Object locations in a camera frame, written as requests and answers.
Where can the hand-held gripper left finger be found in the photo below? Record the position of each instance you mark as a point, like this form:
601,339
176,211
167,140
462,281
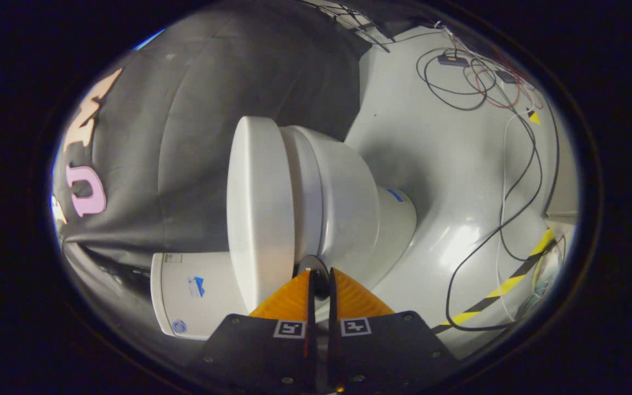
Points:
261,351

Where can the black power adapter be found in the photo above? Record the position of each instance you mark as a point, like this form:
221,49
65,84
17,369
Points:
452,60

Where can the white toilet lid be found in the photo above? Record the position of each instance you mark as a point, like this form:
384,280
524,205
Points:
258,208

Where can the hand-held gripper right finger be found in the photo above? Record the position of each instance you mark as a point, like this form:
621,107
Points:
387,351

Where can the small dark adapter box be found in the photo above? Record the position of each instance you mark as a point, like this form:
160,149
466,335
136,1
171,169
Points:
507,77

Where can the white ceramic toilet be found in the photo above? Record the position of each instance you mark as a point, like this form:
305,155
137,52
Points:
349,208

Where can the white toilet tank cover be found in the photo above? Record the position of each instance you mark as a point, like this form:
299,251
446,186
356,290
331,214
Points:
157,293

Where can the black backdrop cloth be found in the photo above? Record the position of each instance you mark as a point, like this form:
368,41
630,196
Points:
201,137

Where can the yellow black floor tape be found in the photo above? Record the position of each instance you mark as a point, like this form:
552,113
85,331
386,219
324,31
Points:
505,285

